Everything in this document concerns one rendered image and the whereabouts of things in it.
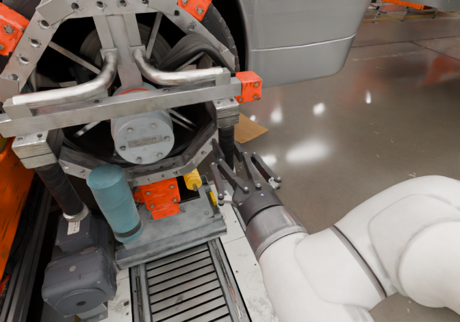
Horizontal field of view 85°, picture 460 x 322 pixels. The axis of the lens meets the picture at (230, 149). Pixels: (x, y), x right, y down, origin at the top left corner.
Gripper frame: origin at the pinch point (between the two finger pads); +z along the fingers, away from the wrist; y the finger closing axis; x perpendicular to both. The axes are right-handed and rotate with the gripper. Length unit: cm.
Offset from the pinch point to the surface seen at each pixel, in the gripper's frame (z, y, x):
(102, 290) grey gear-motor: 4, -41, -49
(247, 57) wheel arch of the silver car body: 40.7, 22.8, 4.6
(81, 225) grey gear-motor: 24, -46, -40
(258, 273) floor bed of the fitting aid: 1, 14, -75
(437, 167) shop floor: 26, 163, -83
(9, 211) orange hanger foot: 24, -60, -25
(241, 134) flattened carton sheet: 107, 51, -82
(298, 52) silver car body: 40, 44, 4
